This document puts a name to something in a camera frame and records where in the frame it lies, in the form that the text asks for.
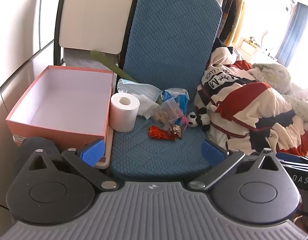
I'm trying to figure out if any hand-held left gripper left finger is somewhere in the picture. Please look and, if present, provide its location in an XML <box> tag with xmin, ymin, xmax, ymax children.
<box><xmin>27</xmin><ymin>140</ymin><xmax>119</xmax><ymax>191</ymax></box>

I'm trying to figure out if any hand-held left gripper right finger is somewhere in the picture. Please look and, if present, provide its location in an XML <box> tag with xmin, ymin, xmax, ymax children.
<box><xmin>187</xmin><ymin>140</ymin><xmax>282</xmax><ymax>190</ymax></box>

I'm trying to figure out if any brown snack wrapper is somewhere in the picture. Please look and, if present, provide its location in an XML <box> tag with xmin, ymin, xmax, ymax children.
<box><xmin>169</xmin><ymin>124</ymin><xmax>182</xmax><ymax>139</ymax></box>

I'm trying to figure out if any red snack wrapper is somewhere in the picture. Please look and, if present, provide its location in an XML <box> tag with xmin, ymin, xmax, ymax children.
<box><xmin>148</xmin><ymin>125</ymin><xmax>175</xmax><ymax>140</ymax></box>

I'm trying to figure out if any orange cardboard box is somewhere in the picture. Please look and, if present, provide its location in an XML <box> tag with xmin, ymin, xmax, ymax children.
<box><xmin>5</xmin><ymin>65</ymin><xmax>117</xmax><ymax>162</ymax></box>

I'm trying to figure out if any blue face mask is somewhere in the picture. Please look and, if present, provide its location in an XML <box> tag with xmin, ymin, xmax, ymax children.
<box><xmin>118</xmin><ymin>79</ymin><xmax>163</xmax><ymax>103</ymax></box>

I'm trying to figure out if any panda plush toy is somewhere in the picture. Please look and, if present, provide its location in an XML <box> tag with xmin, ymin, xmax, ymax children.
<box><xmin>185</xmin><ymin>106</ymin><xmax>212</xmax><ymax>132</ymax></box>

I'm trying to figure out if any white toilet paper roll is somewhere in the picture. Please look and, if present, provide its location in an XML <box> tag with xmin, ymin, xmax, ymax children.
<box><xmin>110</xmin><ymin>92</ymin><xmax>141</xmax><ymax>133</ymax></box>

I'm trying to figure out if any printed striped blanket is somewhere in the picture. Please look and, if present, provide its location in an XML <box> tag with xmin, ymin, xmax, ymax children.
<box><xmin>195</xmin><ymin>39</ymin><xmax>308</xmax><ymax>158</ymax></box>

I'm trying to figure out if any clear plastic bag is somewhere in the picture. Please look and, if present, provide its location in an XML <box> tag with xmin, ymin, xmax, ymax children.
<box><xmin>153</xmin><ymin>97</ymin><xmax>185</xmax><ymax>128</ymax></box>

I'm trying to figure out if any blue plastic packet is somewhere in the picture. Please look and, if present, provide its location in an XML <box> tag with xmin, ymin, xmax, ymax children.
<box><xmin>164</xmin><ymin>87</ymin><xmax>190</xmax><ymax>113</ymax></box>

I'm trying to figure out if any green massage hammer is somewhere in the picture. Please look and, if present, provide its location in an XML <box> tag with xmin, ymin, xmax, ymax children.
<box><xmin>90</xmin><ymin>50</ymin><xmax>138</xmax><ymax>83</ymax></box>

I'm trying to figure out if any fluffy white blanket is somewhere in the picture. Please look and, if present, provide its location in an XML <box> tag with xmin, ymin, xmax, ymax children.
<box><xmin>249</xmin><ymin>62</ymin><xmax>308</xmax><ymax>123</ymax></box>

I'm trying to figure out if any beige dresser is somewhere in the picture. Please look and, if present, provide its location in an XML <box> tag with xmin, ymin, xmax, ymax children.
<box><xmin>240</xmin><ymin>36</ymin><xmax>260</xmax><ymax>55</ymax></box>

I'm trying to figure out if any blue cushioned chair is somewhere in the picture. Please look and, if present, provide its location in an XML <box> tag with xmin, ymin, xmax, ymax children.
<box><xmin>111</xmin><ymin>0</ymin><xmax>223</xmax><ymax>180</ymax></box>

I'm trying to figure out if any blue curtain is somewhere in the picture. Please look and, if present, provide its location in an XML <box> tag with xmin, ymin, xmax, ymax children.
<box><xmin>276</xmin><ymin>2</ymin><xmax>308</xmax><ymax>67</ymax></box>

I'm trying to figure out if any row of hanging clothes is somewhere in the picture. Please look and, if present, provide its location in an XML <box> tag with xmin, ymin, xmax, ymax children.
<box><xmin>174</xmin><ymin>0</ymin><xmax>247</xmax><ymax>46</ymax></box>

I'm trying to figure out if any white wardrobe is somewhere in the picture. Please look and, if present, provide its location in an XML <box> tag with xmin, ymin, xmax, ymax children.
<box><xmin>0</xmin><ymin>0</ymin><xmax>69</xmax><ymax>205</ymax></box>

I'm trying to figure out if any beige chair with black frame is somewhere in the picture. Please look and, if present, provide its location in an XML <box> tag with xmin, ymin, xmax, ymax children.
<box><xmin>53</xmin><ymin>0</ymin><xmax>142</xmax><ymax>170</ymax></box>

